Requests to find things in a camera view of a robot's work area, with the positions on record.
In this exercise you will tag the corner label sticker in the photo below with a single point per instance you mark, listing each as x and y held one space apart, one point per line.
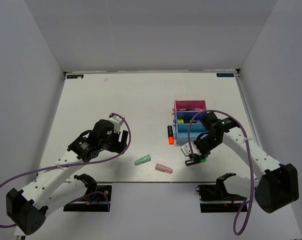
75 76
225 75

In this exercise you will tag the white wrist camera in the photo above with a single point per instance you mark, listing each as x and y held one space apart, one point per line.
117 122
188 149

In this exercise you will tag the light blue plastic bin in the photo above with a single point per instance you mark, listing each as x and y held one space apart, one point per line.
181 132

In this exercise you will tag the purple ink refill pen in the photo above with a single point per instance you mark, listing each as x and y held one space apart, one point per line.
188 109

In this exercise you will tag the pink plastic bin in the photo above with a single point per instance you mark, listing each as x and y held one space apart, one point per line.
181 104

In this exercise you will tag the purple-blue plastic bin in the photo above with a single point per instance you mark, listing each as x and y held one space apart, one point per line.
188 115

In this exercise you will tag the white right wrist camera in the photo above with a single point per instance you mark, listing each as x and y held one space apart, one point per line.
188 149

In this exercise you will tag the right corner label sticker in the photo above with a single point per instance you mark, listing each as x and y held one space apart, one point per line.
225 75

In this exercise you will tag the yellow cap black highlighter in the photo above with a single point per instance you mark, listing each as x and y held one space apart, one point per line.
187 121

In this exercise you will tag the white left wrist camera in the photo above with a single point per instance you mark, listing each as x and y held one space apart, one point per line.
117 122

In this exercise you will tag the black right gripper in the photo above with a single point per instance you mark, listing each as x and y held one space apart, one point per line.
203 155

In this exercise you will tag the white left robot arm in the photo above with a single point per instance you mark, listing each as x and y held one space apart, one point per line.
55 188

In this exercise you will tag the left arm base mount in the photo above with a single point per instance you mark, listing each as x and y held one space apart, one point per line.
98 202

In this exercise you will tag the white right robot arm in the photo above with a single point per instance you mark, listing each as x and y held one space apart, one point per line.
271 184

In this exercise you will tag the left corner label sticker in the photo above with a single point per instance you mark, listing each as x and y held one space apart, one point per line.
75 76

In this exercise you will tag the orange cap black highlighter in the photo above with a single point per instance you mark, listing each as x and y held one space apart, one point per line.
170 135

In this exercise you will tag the pink translucent eraser case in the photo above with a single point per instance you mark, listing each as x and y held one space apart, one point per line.
163 168

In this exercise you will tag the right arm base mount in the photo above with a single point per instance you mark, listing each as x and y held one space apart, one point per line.
213 202

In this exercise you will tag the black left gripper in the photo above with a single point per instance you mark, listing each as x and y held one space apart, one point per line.
118 146

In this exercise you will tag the green cap black highlighter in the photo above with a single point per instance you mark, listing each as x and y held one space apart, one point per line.
195 161

